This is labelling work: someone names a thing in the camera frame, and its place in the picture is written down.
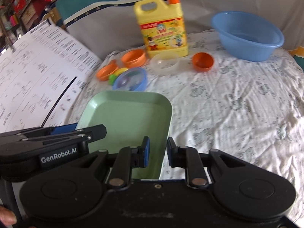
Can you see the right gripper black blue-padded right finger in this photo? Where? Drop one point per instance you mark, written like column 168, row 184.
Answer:
column 191, row 161

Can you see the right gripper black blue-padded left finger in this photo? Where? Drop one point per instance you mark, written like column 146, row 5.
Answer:
column 126, row 160

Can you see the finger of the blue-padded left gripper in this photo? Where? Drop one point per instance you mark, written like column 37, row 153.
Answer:
column 64, row 129

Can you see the green square plate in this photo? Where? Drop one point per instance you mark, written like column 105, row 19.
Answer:
column 128, row 117

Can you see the blue lidded clear container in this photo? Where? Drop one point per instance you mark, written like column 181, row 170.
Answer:
column 134, row 79

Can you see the clear plastic bowl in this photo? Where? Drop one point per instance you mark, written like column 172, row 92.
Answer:
column 165, row 63

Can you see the orange small bowl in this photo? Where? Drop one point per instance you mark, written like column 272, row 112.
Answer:
column 202, row 62

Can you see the person's hand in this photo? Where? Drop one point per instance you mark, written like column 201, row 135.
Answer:
column 7, row 217

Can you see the white printed instruction sheet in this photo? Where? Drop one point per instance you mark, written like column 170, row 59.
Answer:
column 42, row 78

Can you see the orange small dish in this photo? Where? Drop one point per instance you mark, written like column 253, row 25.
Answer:
column 104, row 73

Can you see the toy yellow banana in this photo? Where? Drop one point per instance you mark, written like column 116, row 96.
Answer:
column 120, row 71

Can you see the white cat-print cloth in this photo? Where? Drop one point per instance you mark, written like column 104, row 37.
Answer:
column 251, row 110

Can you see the orange cup on side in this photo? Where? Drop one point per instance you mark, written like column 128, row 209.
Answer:
column 134, row 58

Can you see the teal grey striped blanket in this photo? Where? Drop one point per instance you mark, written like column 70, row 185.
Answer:
column 104, row 26

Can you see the yellow dish soap jug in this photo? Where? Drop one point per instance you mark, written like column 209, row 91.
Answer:
column 162, row 27

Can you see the blue plastic basin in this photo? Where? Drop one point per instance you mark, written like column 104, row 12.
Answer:
column 247, row 36

